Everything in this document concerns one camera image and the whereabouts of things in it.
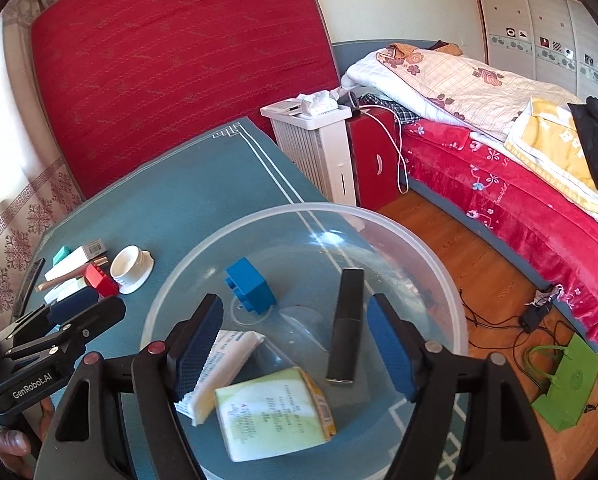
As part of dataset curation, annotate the white remote control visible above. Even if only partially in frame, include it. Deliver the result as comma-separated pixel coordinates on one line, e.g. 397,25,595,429
44,278,88,306

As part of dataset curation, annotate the blue toy block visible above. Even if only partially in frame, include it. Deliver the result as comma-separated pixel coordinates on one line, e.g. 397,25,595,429
224,257,278,316

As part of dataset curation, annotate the white ceramic cup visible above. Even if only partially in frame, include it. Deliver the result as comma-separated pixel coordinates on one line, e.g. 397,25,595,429
110,245,156,295

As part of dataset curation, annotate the yellow blanket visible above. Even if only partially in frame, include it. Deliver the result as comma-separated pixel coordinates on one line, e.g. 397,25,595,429
504,96,598,241

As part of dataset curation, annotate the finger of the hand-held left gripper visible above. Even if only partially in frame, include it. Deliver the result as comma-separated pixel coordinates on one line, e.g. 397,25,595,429
6,296,127,361
0,287,102,346

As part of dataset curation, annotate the red toy block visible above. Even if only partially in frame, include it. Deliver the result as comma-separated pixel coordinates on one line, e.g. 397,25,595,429
84,263,120,298

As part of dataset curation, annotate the white tissue packet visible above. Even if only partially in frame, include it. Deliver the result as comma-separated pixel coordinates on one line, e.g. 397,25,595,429
175,330,266,427

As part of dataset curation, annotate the black phone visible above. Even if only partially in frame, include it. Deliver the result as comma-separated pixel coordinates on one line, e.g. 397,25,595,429
11,257,46,318

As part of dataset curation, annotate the green and white box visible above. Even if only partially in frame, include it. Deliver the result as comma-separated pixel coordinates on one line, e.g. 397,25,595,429
214,366,338,462

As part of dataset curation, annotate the teal covered desktop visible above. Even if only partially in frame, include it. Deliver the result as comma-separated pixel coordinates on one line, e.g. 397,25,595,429
14,119,480,480

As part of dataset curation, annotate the white floral quilt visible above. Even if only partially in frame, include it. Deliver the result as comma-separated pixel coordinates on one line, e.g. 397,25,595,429
341,42,587,143

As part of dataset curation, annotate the black cable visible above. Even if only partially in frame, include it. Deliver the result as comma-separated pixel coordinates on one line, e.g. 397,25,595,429
458,287,598,416

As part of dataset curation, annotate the black lipstick tube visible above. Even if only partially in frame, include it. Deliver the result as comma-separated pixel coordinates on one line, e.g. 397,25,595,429
325,267,366,387

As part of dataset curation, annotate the rose gold cosmetic tube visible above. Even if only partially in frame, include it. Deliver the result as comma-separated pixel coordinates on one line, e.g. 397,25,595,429
36,254,111,293

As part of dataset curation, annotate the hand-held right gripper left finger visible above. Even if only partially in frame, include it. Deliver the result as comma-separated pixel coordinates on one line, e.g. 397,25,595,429
39,292,224,480

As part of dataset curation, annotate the red nightstand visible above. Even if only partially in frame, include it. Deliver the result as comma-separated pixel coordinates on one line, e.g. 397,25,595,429
348,107,404,212

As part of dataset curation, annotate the white and blue box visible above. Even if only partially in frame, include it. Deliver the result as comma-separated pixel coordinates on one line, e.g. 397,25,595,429
44,239,107,282

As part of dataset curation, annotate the white tissue box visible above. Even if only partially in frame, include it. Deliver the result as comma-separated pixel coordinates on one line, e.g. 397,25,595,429
299,91,340,117

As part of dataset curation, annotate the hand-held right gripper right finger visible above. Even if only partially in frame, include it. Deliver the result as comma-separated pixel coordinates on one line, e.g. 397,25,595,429
366,294,554,480

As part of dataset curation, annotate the black power adapter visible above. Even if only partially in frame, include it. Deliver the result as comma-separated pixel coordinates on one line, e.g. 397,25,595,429
521,305,552,333

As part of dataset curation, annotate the dark plaid cloth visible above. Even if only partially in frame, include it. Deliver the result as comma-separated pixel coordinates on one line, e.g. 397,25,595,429
364,91,422,123

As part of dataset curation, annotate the white wardrobe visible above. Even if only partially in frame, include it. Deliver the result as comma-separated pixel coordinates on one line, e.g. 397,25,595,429
466,0,598,103

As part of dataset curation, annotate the white cable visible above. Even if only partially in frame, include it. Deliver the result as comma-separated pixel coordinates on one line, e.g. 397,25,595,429
364,105,410,195

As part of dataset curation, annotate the brown cloth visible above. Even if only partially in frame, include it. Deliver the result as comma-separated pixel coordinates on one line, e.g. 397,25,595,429
384,40,464,61

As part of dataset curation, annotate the green paper bag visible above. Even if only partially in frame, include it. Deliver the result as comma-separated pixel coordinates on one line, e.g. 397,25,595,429
524,332,598,433

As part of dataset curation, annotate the white electric heater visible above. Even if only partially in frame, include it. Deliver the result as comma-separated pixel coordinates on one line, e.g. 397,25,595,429
260,101,358,207

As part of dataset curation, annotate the clear plastic bowl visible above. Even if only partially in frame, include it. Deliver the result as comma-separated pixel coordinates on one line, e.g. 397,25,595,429
140,202,468,480

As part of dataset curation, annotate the patterned curtain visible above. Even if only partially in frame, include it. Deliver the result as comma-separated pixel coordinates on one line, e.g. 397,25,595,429
0,0,87,341

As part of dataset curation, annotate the person's left hand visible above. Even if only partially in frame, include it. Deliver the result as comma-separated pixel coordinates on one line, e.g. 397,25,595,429
0,417,36,479

